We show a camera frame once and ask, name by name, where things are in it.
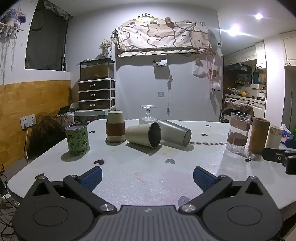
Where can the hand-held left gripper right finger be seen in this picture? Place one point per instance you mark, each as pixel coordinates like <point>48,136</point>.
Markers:
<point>204,179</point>

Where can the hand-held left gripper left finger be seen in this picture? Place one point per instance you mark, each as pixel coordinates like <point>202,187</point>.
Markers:
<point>91,179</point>

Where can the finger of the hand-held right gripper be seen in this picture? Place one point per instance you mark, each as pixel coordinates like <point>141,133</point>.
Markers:
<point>272,154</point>

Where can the beige cup with steel inside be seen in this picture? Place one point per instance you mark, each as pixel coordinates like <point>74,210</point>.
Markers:
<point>141,135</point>

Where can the white patterned paper cup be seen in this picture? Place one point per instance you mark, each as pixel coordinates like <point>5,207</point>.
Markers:
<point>274,136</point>

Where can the brown bamboo cup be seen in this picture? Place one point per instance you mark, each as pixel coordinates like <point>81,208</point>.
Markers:
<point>259,136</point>

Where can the grey metal cup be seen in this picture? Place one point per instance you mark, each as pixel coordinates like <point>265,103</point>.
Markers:
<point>172,133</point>

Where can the beige cup with brown sleeve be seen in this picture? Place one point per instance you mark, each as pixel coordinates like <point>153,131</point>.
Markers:
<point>115,127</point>

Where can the tissue box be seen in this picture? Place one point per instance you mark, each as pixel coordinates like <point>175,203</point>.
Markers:
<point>286,134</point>

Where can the clear glass with brown bands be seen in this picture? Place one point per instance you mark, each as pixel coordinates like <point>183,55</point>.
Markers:
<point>238,134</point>

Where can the green tin can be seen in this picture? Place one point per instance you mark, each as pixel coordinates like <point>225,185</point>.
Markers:
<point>77,140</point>

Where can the chair with brown cloth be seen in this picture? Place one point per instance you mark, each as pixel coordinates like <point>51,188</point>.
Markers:
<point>238,109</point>

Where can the white washing machine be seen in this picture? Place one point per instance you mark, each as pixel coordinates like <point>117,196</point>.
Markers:
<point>245,103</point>

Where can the dark dried plant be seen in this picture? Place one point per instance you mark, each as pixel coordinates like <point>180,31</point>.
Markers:
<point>46,132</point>

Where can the laptop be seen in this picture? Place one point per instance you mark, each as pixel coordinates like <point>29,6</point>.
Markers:
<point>64,110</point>

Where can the green hanging bag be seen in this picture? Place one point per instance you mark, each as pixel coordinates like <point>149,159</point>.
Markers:
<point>255,77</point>

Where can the plastic drawer unit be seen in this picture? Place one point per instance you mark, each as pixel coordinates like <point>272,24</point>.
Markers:
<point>96,95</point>

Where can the clear glass goblet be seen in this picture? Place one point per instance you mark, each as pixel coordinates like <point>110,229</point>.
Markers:
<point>147,115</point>

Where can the white power strip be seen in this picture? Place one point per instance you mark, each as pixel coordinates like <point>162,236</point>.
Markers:
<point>7,199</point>

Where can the white hanging plush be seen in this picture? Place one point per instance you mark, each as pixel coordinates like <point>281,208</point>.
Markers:
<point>216,87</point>

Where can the glass fish tank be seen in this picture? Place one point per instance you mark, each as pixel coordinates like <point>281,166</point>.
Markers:
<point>97,70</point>

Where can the white hanging bag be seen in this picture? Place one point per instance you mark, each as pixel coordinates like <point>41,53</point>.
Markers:
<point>198,70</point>

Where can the vase of dried flowers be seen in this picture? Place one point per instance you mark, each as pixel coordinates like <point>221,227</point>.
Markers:
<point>105,47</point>

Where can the dark window blind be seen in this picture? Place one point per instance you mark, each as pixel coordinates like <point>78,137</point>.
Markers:
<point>45,39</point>

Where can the printed cartoon cloth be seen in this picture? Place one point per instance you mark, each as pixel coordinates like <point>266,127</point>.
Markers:
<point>161,38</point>

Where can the white macrame hanging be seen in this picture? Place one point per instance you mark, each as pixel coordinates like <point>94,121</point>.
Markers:
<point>7,41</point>

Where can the crown ornament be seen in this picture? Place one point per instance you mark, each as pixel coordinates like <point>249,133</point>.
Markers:
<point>145,16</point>

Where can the purple plush toy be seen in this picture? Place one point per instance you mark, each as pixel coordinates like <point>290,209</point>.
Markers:
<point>12,17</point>

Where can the white wall socket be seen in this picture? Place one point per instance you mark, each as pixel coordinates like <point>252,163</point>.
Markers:
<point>27,121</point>

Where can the white wall switch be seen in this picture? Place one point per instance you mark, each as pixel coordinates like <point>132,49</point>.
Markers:
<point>161,94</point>

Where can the white kitchen wall cabinets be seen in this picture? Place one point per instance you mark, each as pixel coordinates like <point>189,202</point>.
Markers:
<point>245,53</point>

